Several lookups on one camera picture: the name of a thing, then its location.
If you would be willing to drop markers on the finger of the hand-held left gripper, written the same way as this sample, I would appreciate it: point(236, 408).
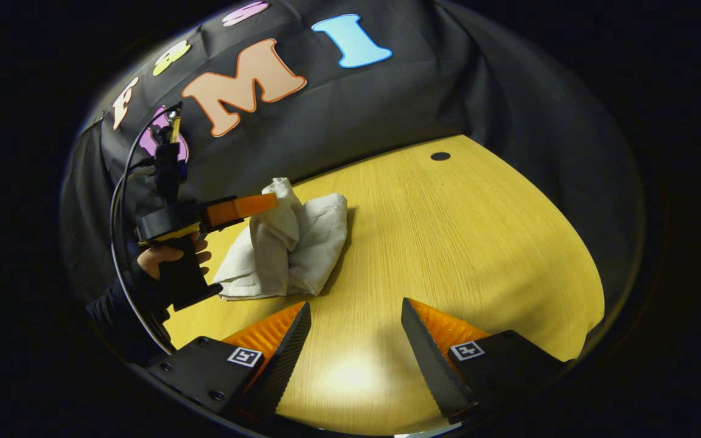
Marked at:
point(235, 210)

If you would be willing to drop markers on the white jeans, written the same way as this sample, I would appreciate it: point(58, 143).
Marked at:
point(302, 249)

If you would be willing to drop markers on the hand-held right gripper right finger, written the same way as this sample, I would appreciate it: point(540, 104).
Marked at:
point(432, 371)

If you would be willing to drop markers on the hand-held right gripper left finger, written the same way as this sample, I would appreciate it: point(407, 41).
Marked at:
point(277, 371)

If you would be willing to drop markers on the black backdrop cloth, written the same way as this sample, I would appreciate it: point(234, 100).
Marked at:
point(417, 103)

